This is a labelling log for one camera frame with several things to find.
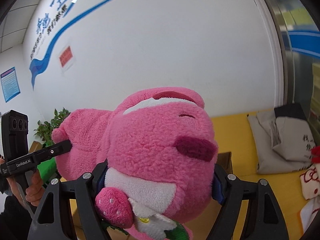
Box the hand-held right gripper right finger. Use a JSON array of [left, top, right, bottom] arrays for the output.
[[211, 164, 287, 240]]

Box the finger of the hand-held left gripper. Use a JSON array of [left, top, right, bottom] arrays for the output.
[[34, 140, 73, 164]]

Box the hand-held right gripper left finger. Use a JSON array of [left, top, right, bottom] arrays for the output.
[[27, 162, 110, 240]]

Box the brown cardboard box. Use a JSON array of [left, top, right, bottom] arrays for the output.
[[60, 151, 234, 230]]

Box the pink bear plush toy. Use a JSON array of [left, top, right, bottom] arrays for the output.
[[51, 87, 218, 240]]

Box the person's left forearm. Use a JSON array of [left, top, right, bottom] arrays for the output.
[[0, 195, 34, 240]]

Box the person's left hand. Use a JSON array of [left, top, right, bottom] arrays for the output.
[[6, 171, 43, 207]]

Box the green board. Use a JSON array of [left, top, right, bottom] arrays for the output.
[[37, 159, 59, 188]]

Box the large green potted plant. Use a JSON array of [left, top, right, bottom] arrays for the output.
[[34, 107, 72, 148]]

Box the grey folded garment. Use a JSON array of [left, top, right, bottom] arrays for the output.
[[247, 109, 317, 175]]

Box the white paper orange edge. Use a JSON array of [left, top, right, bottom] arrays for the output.
[[299, 200, 318, 228]]

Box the red and white printed cloth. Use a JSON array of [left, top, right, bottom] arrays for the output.
[[299, 146, 320, 200]]

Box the black cloth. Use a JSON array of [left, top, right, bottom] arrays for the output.
[[274, 103, 308, 125]]

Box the blue door banner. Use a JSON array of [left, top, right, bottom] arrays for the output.
[[289, 29, 320, 58]]

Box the blue wall poster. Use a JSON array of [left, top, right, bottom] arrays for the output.
[[0, 67, 22, 103]]

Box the blue wave wall decal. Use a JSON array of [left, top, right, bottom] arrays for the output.
[[29, 0, 150, 90]]

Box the red wall sign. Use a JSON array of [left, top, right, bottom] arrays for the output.
[[58, 44, 76, 74]]

